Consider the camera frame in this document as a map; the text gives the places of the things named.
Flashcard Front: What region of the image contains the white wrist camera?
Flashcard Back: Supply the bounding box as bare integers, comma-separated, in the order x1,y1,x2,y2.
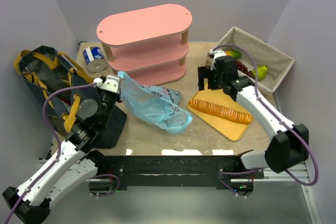
207,49,226,70
93,74,122,94

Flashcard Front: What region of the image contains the black base frame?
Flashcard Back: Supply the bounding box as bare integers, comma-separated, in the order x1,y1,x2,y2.
97,155,264,196

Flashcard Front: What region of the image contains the long braided bread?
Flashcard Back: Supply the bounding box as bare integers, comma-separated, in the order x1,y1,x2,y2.
188,99,254,124

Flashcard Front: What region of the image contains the red grapes bunch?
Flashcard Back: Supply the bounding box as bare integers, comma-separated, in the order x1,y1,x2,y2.
235,60,254,78

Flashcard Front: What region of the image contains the yellow tray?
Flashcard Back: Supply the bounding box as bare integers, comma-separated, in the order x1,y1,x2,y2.
187,88,254,141

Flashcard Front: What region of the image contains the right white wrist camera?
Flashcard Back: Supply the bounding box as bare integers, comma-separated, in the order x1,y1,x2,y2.
207,49,226,70

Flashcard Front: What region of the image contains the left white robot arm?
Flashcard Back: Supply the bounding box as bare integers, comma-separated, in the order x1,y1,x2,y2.
3,94,104,223

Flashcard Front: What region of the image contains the pink three-tier shelf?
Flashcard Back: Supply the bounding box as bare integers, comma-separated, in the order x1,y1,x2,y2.
97,4,193,85

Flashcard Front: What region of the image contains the wicker basket with liner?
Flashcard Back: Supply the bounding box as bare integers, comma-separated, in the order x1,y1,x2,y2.
217,26,295,95

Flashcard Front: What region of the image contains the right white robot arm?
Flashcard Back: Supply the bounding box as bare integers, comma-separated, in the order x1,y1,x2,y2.
197,56,309,173

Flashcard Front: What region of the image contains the mango fruit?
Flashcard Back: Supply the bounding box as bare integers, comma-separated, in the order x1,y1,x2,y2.
225,49,242,59

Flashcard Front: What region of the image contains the blue plastic bag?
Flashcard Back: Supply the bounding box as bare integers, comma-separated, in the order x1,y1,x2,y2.
118,71,193,134

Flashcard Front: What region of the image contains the dark denim tote bag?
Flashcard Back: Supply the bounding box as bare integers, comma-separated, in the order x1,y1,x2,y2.
14,46,127,149

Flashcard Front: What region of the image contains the green pear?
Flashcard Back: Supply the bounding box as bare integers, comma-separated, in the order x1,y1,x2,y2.
252,65,268,81

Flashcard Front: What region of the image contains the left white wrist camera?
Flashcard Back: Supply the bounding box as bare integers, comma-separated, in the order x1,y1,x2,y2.
93,74,122,94

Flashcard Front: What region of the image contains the blue white can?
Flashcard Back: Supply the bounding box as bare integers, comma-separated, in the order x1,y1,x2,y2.
82,46,107,72

